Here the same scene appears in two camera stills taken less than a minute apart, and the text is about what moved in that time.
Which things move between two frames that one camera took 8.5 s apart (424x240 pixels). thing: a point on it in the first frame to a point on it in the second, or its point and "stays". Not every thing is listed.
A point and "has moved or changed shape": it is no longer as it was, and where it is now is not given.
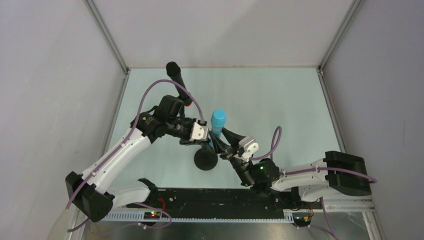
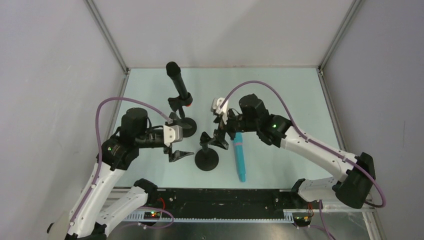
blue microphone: x=218 y=118 has moved or changed shape
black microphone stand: x=206 y=158 stays
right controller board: x=302 y=219 stays
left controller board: x=152 y=215 stays
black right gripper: x=235 y=151 to x=221 y=131
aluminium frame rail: x=241 y=211 stays
